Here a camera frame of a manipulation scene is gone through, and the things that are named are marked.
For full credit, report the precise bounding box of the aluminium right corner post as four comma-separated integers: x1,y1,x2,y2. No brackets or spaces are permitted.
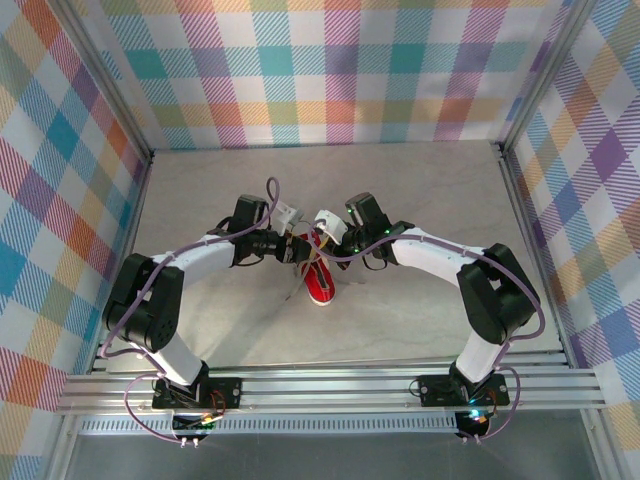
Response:
492,0,601,156

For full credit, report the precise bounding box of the aluminium left corner post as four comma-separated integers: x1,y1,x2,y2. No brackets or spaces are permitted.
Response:
49,0,156,161

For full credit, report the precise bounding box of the slotted grey cable duct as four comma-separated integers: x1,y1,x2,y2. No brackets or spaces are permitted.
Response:
79,414,461,435

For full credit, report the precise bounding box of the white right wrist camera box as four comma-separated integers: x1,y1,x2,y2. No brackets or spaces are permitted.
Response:
312,209,349,246

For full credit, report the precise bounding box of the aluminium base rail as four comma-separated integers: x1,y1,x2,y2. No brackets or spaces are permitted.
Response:
54,367,609,416

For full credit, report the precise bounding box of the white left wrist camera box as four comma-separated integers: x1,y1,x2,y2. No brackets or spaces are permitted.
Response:
272,199,306,234

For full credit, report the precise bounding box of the aluminium corner post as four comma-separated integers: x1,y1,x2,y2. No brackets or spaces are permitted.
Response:
49,0,156,161
492,0,601,156

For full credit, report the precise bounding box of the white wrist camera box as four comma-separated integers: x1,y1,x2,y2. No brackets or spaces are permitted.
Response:
272,199,306,234
312,209,349,246

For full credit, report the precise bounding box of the red sneaker with white laces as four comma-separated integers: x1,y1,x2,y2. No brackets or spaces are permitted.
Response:
284,234,371,301

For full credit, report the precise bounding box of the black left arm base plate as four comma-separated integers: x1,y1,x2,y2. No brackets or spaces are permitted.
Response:
151,377,244,411

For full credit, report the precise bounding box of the aluminium right side rail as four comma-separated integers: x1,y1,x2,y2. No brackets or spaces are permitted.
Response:
492,142,576,369

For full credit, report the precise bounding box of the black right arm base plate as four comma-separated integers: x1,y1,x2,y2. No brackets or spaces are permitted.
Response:
417,372,511,407

